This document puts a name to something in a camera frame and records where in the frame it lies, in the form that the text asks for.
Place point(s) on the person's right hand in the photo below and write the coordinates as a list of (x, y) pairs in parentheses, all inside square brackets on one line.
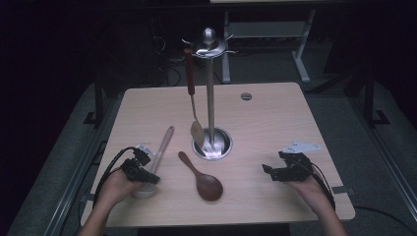
[(309, 191)]

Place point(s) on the person's left hand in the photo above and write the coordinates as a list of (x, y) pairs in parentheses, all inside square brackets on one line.
[(114, 188)]

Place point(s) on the white desk frame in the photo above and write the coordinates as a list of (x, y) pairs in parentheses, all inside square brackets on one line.
[(268, 29)]

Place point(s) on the metal utensil stand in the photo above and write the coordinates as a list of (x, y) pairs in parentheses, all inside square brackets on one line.
[(210, 98)]

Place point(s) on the grey tape strip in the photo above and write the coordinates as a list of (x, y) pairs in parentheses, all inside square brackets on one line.
[(341, 189), (88, 197)]

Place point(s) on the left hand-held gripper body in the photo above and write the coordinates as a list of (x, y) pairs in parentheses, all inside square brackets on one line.
[(132, 168)]

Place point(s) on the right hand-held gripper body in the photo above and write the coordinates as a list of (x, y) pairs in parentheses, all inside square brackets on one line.
[(296, 167)]

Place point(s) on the beige ladle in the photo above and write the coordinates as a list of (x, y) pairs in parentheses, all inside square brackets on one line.
[(165, 141)]

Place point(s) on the aluminium rail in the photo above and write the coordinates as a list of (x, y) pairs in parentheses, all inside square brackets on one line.
[(75, 183), (387, 157)]

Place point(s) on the black metal stand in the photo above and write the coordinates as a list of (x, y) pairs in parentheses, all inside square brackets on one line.
[(369, 98), (98, 98)]

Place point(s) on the grey round table grommet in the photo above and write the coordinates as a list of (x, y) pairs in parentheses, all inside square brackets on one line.
[(246, 96)]

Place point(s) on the brown wooden spoon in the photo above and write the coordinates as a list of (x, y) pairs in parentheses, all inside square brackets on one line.
[(208, 188)]

